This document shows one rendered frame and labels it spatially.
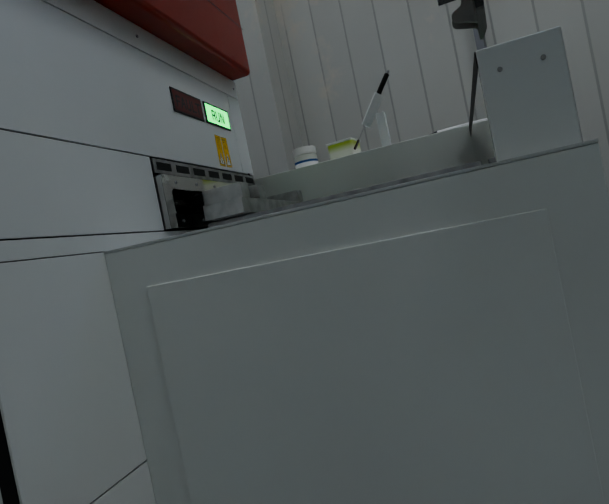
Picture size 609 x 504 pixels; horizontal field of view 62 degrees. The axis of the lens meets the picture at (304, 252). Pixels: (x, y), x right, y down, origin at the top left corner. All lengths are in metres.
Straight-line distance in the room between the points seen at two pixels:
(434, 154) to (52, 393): 0.90
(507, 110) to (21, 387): 0.63
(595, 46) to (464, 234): 2.34
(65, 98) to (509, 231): 0.60
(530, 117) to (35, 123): 0.60
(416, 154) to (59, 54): 0.76
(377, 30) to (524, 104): 2.57
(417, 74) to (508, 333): 2.53
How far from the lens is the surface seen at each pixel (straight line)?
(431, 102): 2.99
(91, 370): 0.72
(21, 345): 0.65
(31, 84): 0.76
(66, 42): 0.85
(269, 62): 3.32
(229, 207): 0.92
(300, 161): 1.51
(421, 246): 0.59
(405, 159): 1.21
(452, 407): 0.63
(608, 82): 2.84
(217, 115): 1.20
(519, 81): 0.67
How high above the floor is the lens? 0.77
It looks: 1 degrees down
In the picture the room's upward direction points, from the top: 11 degrees counter-clockwise
